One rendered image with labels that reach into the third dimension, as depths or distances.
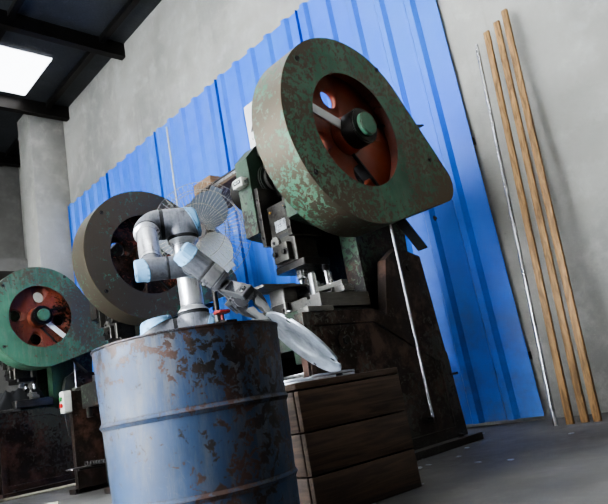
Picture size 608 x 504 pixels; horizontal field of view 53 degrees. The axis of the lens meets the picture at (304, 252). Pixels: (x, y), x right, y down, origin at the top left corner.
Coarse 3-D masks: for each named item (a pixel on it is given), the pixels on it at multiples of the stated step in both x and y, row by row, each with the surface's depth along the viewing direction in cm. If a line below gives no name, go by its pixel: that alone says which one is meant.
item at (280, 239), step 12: (276, 204) 276; (276, 216) 275; (276, 228) 275; (276, 240) 273; (288, 240) 269; (300, 240) 268; (312, 240) 273; (276, 252) 270; (288, 252) 265; (300, 252) 266; (312, 252) 271; (276, 264) 270
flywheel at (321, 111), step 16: (320, 80) 257; (336, 80) 265; (352, 80) 269; (320, 96) 254; (336, 96) 262; (352, 96) 270; (368, 96) 274; (320, 112) 243; (336, 112) 258; (352, 112) 247; (368, 112) 274; (384, 112) 276; (320, 128) 248; (336, 128) 251; (352, 128) 245; (368, 128) 247; (384, 128) 278; (336, 144) 252; (352, 144) 249; (368, 144) 251; (384, 144) 275; (336, 160) 249; (352, 160) 256; (368, 160) 264; (384, 160) 272; (352, 176) 253; (384, 176) 268
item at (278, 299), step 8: (256, 288) 250; (264, 288) 251; (272, 288) 254; (280, 288) 257; (288, 288) 258; (296, 288) 264; (272, 296) 261; (280, 296) 257; (288, 296) 257; (296, 296) 260; (272, 304) 261; (280, 304) 257; (288, 304) 256; (280, 312) 257; (288, 312) 254
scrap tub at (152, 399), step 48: (144, 336) 120; (192, 336) 121; (240, 336) 125; (96, 384) 130; (144, 384) 119; (192, 384) 118; (240, 384) 122; (144, 432) 118; (192, 432) 117; (240, 432) 119; (288, 432) 132; (144, 480) 116; (192, 480) 115; (240, 480) 117; (288, 480) 126
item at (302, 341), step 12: (276, 312) 186; (288, 324) 185; (300, 324) 180; (288, 336) 196; (300, 336) 189; (312, 336) 179; (300, 348) 198; (312, 348) 191; (324, 348) 181; (312, 360) 200; (324, 360) 191; (336, 360) 183
